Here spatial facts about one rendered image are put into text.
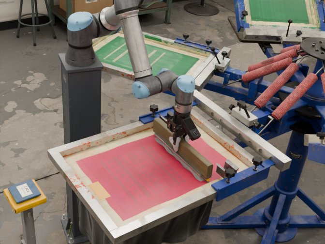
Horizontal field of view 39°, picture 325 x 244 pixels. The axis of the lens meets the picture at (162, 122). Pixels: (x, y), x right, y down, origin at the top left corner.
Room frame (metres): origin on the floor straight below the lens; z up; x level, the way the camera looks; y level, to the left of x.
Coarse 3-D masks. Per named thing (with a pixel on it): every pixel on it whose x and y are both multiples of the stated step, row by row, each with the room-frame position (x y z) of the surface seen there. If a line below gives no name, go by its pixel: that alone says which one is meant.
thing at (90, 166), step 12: (132, 144) 1.72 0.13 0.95; (144, 144) 1.73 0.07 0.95; (156, 144) 1.74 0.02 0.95; (192, 144) 1.77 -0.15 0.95; (204, 144) 1.78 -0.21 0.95; (96, 156) 1.60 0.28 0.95; (108, 156) 1.61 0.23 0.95; (168, 156) 1.66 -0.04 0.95; (84, 168) 1.51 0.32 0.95; (96, 168) 1.52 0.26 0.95; (96, 180) 1.45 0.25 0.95; (108, 180) 1.46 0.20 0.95
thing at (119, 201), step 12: (204, 156) 1.69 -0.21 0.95; (216, 156) 1.70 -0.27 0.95; (180, 168) 1.58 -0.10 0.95; (216, 168) 1.61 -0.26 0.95; (192, 180) 1.51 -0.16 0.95; (204, 180) 1.52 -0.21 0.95; (108, 192) 1.38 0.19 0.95; (120, 192) 1.39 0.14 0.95; (168, 192) 1.42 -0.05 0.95; (180, 192) 1.43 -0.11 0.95; (120, 204) 1.32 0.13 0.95; (132, 204) 1.33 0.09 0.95; (144, 204) 1.34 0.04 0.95; (156, 204) 1.34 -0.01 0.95; (120, 216) 1.26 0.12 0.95; (132, 216) 1.26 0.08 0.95
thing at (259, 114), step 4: (252, 112) 1.97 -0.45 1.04; (256, 112) 1.98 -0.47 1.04; (260, 112) 1.98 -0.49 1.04; (264, 112) 1.98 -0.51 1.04; (256, 116) 1.94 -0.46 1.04; (260, 116) 1.94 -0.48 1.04; (264, 116) 1.95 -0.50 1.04; (260, 120) 1.93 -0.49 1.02; (264, 120) 1.95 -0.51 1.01; (244, 124) 1.86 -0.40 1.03
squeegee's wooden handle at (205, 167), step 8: (160, 120) 1.80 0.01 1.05; (160, 128) 1.77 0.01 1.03; (168, 136) 1.71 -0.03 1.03; (184, 144) 1.63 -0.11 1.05; (184, 152) 1.62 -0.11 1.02; (192, 152) 1.58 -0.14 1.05; (192, 160) 1.57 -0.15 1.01; (200, 160) 1.53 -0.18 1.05; (200, 168) 1.53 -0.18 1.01; (208, 168) 1.50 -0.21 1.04; (208, 176) 1.50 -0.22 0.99
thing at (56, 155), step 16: (192, 112) 1.99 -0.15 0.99; (128, 128) 1.79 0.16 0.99; (144, 128) 1.84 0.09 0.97; (208, 128) 1.87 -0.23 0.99; (80, 144) 1.63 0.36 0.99; (96, 144) 1.68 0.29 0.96; (224, 144) 1.77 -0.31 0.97; (64, 160) 1.51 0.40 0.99; (240, 160) 1.68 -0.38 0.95; (64, 176) 1.43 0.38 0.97; (80, 192) 1.33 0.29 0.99; (208, 192) 1.40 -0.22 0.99; (96, 208) 1.25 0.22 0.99; (176, 208) 1.29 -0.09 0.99; (192, 208) 1.34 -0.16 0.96; (112, 224) 1.18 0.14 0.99; (128, 224) 1.19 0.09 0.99; (144, 224) 1.19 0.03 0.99; (112, 240) 1.12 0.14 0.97
